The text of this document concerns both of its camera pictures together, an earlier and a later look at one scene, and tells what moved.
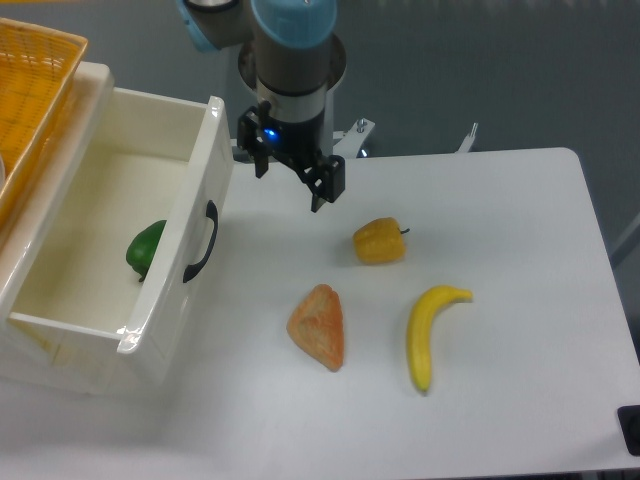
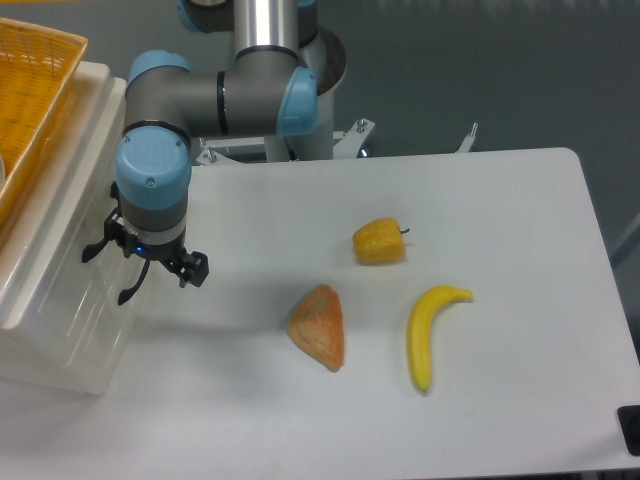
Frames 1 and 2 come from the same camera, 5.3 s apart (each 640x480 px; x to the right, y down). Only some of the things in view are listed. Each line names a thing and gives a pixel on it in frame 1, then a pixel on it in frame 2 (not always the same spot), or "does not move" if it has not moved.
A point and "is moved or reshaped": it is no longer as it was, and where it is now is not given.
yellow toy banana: x=422 y=315 does not move
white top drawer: x=136 y=243 is moved or reshaped
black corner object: x=629 y=417 does not move
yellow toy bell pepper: x=379 y=241 does not move
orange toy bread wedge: x=317 y=323 does not move
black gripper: x=293 y=140 -> x=188 y=267
